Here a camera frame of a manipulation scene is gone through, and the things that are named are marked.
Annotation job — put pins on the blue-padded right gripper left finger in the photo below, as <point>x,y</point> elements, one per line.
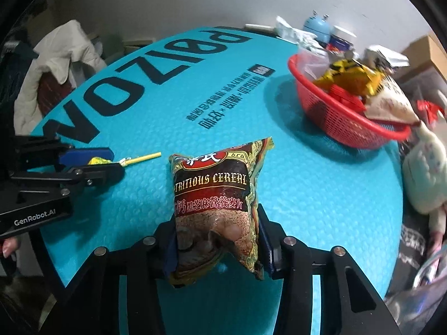
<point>166,249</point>

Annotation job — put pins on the beige snack packet in basket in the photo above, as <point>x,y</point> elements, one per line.
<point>390,104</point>

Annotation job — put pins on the blue deer humidifier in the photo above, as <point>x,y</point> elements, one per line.
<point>319,26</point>

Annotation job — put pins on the white peanut snack packet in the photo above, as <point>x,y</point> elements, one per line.
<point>381,58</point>

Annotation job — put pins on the white water jug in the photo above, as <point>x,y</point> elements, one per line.
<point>424,177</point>

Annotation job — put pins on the yellow lollipop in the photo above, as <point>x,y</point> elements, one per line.
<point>127,161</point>

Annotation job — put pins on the cardboard box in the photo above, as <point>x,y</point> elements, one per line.
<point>424,53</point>

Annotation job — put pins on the white lidded jar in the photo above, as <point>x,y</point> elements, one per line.
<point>341,40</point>

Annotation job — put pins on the red plastic basket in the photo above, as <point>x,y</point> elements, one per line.
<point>336,120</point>

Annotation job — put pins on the crumpled white tissue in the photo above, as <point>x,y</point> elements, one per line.
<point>303,39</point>

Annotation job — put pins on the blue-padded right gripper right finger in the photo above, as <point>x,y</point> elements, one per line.
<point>270,239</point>

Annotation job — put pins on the dark cereal snack bag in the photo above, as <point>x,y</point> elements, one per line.
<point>215,207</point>

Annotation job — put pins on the yellow snack packet in basket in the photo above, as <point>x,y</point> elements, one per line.
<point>352,76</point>

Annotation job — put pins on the person's left hand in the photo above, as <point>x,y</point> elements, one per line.
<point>10,246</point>

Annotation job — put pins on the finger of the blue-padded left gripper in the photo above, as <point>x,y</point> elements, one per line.
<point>99,174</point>
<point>81,156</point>

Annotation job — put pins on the white clothing pile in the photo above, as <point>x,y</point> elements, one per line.
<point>63,46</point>

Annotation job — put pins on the teal bubble mailer mat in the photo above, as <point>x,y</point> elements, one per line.
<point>198,92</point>

